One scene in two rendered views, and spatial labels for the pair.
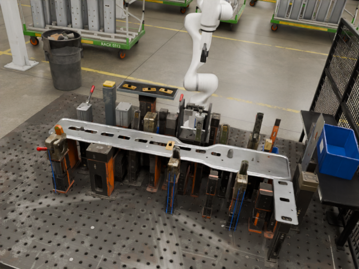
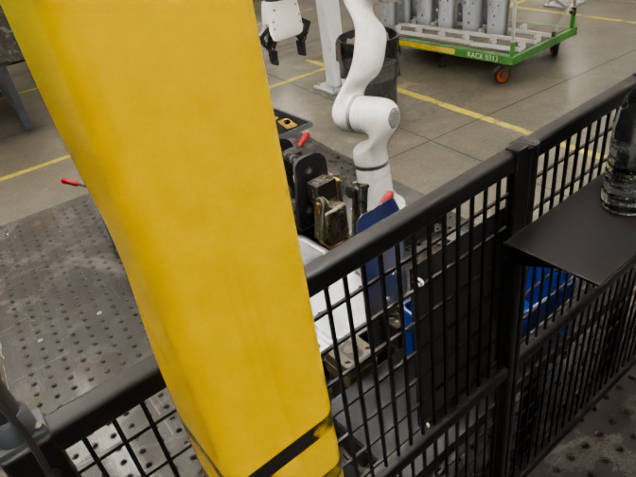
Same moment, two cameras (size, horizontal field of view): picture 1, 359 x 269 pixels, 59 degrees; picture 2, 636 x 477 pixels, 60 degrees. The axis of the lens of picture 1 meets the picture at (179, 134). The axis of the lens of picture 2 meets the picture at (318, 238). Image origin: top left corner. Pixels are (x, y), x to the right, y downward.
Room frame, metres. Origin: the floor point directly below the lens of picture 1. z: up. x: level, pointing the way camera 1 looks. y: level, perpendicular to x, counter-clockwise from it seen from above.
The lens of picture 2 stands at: (0.69, -1.25, 1.87)
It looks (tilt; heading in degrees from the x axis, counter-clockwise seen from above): 34 degrees down; 49
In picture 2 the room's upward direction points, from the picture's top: 10 degrees counter-clockwise
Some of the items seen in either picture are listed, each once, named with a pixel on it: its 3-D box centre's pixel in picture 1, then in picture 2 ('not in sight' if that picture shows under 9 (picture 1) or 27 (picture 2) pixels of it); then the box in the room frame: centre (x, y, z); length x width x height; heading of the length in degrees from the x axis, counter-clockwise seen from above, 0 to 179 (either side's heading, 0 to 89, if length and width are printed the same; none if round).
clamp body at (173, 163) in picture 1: (172, 184); not in sight; (1.29, 0.01, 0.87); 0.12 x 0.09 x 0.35; 172
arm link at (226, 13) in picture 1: (214, 7); not in sight; (1.82, -0.12, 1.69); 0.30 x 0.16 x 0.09; 4
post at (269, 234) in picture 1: (275, 212); not in sight; (1.18, -0.54, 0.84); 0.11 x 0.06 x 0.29; 172
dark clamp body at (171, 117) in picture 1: (171, 141); not in sight; (1.67, 0.05, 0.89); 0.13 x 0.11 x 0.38; 172
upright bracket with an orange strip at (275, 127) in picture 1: (268, 154); not in sight; (1.54, -0.54, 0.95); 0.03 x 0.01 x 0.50; 82
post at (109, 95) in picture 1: (110, 115); not in sight; (1.88, 0.48, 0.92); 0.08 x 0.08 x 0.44; 82
